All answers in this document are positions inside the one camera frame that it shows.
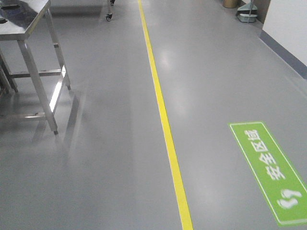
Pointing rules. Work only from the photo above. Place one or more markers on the caster wheel of cart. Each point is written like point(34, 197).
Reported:
point(110, 4)

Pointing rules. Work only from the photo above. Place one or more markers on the grey dustpan and broom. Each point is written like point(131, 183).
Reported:
point(247, 13)

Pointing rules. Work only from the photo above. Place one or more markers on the stainless steel work table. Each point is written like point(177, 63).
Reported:
point(18, 19)

